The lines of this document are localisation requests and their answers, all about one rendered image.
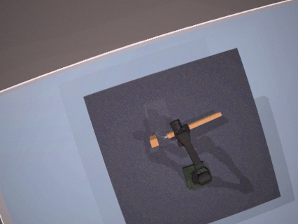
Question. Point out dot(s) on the wooden rail with metal hooks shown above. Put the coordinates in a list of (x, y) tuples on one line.
[(198, 123)]

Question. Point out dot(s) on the wooden headboard post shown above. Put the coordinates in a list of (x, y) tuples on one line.
[(154, 141)]

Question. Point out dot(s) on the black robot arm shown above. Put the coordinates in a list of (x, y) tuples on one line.
[(182, 134)]

